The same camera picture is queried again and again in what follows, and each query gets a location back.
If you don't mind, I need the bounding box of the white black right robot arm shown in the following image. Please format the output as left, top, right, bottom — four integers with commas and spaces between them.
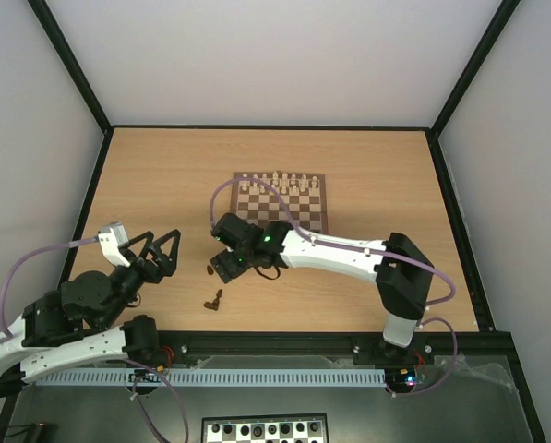
210, 213, 456, 362

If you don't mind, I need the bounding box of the small printed chess board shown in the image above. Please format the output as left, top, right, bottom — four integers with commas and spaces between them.
200, 413, 329, 443

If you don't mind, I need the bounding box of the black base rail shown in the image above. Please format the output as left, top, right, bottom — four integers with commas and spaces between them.
25, 329, 516, 368

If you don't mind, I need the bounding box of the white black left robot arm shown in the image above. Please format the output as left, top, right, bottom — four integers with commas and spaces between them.
0, 223, 181, 397

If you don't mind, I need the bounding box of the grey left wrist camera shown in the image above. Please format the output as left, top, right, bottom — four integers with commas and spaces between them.
98, 221, 128, 246

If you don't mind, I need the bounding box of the black frame post back left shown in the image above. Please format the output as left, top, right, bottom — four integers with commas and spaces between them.
27, 0, 113, 134

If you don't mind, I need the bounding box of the black frame post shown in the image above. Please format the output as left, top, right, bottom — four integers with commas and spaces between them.
431, 0, 521, 138
27, 0, 113, 134

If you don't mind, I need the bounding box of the grey slotted cable duct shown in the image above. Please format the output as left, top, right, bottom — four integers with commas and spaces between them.
36, 367, 386, 388

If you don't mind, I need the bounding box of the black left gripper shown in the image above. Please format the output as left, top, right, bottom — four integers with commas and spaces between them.
101, 229, 184, 329

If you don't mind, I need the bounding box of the wooden chess board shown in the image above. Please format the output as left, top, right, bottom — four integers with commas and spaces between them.
230, 172, 328, 236

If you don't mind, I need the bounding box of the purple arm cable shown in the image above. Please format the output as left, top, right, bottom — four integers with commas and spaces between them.
209, 178, 459, 399
0, 235, 191, 443

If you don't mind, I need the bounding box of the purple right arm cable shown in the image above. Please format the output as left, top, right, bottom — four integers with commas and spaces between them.
209, 178, 459, 399

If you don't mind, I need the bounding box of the dark king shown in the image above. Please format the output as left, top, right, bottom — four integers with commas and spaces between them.
213, 289, 223, 305

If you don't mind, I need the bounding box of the black frame post back right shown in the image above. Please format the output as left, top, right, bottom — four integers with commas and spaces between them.
431, 0, 521, 138

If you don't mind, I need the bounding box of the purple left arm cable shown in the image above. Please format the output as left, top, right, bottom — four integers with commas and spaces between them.
0, 235, 191, 443

